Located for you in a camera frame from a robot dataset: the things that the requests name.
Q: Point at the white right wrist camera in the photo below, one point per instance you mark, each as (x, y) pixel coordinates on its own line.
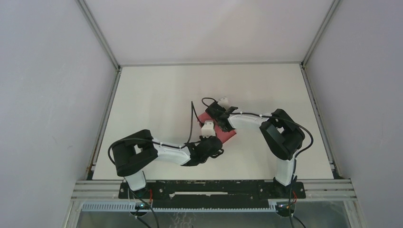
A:
(224, 102)

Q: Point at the pink cardboard box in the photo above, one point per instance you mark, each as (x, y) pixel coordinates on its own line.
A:
(223, 136)

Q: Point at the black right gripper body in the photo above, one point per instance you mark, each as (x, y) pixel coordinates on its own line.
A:
(226, 128)

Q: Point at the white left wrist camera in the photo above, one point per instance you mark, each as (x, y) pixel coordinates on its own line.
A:
(207, 129)

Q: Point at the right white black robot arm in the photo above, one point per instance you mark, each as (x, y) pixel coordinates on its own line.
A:
(283, 136)

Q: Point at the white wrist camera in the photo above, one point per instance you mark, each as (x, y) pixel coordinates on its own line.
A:
(207, 129)
(224, 102)

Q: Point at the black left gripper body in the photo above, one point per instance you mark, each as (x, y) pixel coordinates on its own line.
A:
(202, 139)

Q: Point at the white slotted cable duct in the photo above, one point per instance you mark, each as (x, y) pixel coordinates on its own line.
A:
(140, 207)

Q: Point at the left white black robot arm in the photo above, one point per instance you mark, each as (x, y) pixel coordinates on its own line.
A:
(131, 154)

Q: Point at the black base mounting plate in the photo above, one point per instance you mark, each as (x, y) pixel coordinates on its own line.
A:
(211, 193)

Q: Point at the aluminium front frame rail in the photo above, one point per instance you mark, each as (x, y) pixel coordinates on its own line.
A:
(308, 190)

